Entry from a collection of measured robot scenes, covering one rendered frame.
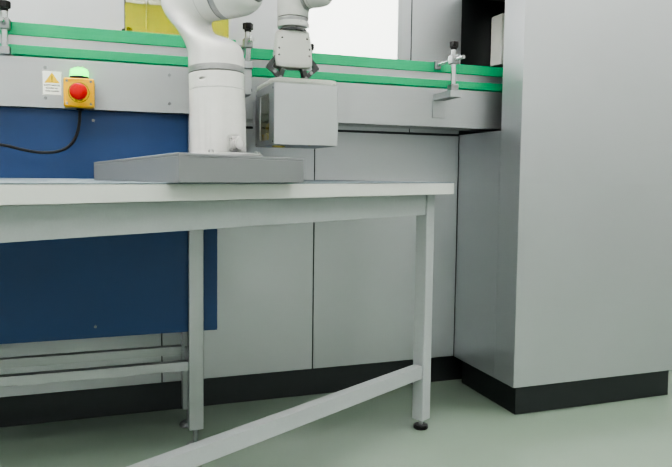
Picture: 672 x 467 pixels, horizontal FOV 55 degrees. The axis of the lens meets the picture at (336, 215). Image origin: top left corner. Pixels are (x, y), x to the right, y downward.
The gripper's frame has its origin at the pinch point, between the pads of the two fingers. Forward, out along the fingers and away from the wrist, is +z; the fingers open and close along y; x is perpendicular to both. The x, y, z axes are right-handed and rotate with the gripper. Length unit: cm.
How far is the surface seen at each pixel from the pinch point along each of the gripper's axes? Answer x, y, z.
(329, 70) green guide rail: -19.3, -16.0, -8.5
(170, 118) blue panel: -7.7, 31.7, 8.6
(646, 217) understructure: -5, -124, 36
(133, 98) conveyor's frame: -5.3, 41.1, 4.0
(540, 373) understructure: -3, -83, 86
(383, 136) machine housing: -39, -42, 10
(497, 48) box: -36, -84, -23
